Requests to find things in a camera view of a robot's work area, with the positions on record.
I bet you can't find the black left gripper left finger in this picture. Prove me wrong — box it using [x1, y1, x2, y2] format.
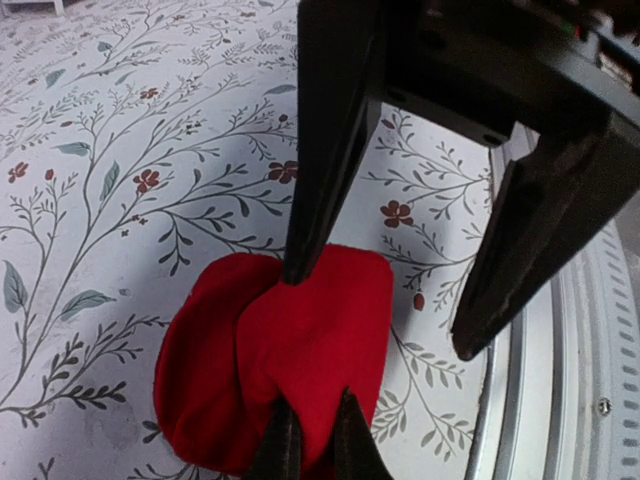
[244, 398, 302, 480]

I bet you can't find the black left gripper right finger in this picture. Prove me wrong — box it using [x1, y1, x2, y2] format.
[333, 389, 393, 480]

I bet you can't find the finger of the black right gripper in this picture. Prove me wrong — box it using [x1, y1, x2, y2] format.
[451, 114, 639, 361]
[282, 1, 385, 285]

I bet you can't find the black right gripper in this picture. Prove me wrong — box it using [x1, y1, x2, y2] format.
[373, 1, 639, 147]

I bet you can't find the red sock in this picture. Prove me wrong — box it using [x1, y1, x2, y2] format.
[153, 245, 394, 479]

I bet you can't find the white metal shelf rack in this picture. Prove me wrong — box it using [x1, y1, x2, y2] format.
[1, 0, 64, 15]

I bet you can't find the aluminium table edge rail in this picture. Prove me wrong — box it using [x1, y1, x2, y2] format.
[464, 124, 640, 480]

